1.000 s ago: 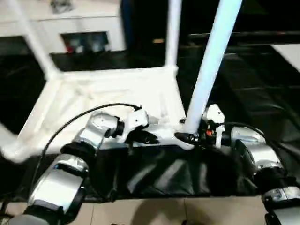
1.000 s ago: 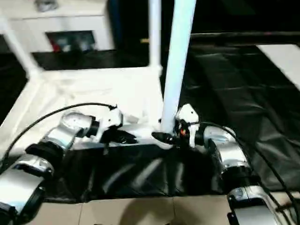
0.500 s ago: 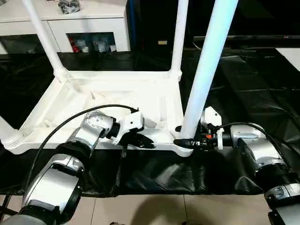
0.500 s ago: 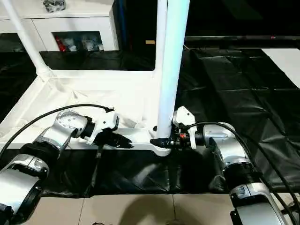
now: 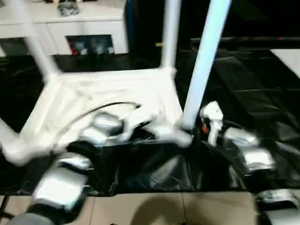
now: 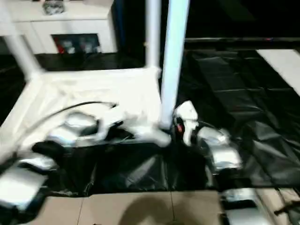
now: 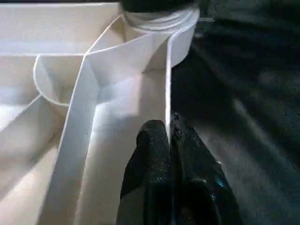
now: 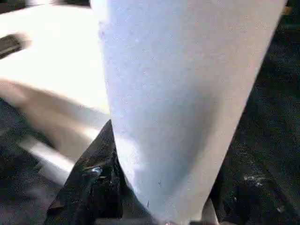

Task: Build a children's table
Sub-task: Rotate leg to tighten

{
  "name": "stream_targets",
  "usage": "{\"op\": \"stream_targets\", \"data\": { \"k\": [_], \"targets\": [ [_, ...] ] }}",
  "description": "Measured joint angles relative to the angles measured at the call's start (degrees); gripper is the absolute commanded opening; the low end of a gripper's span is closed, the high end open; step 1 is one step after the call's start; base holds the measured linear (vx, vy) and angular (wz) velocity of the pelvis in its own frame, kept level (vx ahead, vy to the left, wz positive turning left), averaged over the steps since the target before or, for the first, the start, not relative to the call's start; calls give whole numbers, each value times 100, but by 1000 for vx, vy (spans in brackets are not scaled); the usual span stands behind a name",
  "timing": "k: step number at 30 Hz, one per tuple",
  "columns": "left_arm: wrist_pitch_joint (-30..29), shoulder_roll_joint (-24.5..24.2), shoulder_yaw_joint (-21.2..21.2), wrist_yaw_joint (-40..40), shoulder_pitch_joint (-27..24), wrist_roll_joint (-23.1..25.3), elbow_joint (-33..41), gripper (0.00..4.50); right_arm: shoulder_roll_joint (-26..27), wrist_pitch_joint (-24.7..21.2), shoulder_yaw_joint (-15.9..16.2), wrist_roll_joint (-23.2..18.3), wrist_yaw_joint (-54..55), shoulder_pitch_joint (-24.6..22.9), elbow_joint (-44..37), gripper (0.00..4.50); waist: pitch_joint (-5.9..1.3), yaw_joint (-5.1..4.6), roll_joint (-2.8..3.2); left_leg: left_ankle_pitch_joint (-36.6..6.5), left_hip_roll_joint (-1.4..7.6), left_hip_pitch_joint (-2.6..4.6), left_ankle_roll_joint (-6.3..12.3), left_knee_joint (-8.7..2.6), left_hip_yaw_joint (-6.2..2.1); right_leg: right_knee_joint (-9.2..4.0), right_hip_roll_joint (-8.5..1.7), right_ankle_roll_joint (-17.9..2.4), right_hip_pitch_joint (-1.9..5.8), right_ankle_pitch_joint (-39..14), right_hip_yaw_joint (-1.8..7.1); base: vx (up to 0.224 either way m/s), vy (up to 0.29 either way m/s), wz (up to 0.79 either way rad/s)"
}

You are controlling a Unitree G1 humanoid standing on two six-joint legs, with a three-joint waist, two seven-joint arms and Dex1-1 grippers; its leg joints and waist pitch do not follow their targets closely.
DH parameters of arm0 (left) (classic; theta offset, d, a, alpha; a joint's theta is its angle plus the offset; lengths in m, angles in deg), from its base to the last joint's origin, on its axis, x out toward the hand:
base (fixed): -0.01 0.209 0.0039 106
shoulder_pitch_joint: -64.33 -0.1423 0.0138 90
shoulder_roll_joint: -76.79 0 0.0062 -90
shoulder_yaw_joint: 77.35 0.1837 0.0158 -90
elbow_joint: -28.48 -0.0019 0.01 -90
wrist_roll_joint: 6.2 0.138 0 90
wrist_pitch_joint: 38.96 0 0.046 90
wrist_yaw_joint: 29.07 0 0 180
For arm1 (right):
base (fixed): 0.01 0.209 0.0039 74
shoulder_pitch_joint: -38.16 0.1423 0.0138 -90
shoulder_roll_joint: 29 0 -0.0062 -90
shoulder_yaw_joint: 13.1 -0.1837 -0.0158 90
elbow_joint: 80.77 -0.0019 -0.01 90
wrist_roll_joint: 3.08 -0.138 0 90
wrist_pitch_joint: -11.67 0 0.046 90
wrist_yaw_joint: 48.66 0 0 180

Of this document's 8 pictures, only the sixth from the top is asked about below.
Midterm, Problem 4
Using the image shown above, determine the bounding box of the white plastic table leg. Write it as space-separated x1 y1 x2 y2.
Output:
145 0 162 71
0 4 44 80
159 0 190 129

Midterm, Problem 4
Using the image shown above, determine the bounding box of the black plastic mat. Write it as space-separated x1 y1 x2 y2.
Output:
0 49 300 197

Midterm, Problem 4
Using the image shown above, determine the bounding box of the white glass-door cabinet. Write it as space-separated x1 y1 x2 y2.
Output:
0 0 118 56

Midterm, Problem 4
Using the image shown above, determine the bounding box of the white board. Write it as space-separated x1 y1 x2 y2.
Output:
255 48 300 98

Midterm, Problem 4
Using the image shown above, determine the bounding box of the dark grey bundle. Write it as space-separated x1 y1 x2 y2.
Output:
42 0 65 16

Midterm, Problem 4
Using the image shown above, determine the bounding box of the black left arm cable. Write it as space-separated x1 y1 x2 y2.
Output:
9 100 119 162

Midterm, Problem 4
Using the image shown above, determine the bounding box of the black metal rail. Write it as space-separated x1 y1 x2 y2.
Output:
185 36 300 43

